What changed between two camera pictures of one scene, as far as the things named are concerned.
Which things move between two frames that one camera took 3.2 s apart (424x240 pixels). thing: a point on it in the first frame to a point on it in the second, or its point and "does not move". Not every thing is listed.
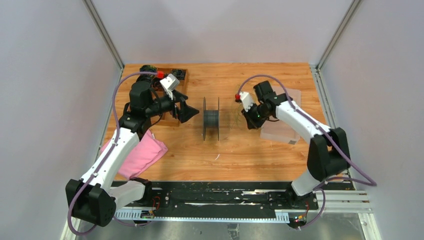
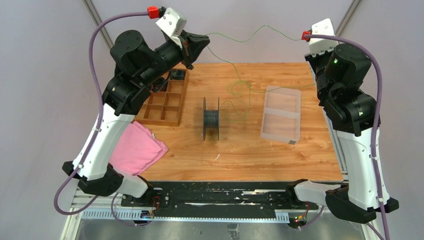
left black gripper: x=186 y=111 to x=192 y=45
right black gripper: x=251 y=123 to x=312 y=60
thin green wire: x=235 y=117 to x=247 y=41
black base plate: x=226 y=198 does not move
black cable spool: x=211 y=118 does not move
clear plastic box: x=274 y=130 does not move
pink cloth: x=143 y=153 does not move
